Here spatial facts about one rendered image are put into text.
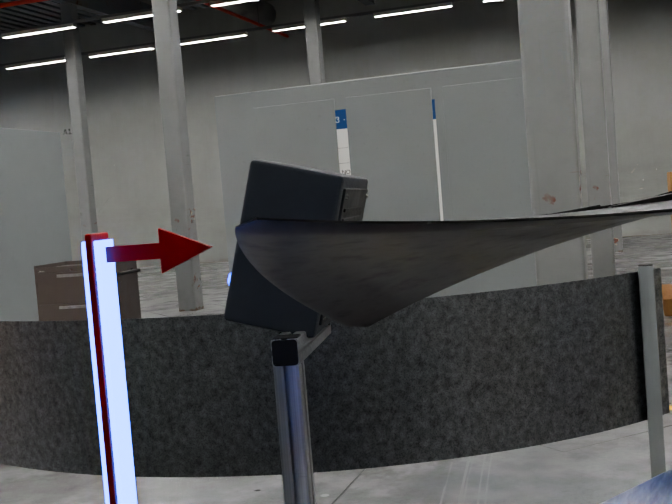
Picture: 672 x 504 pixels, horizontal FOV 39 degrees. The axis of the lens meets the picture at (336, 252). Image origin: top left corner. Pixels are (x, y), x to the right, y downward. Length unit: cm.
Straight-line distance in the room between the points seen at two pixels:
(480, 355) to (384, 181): 439
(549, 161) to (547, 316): 239
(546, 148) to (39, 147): 726
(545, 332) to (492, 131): 418
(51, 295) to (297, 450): 643
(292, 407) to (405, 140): 566
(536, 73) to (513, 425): 267
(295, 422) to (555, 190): 381
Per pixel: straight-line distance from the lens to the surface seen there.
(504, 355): 239
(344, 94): 679
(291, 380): 104
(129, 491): 54
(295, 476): 107
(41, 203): 1093
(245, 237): 42
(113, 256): 52
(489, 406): 240
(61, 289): 738
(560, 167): 477
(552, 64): 480
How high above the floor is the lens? 120
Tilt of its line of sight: 3 degrees down
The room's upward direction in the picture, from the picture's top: 5 degrees counter-clockwise
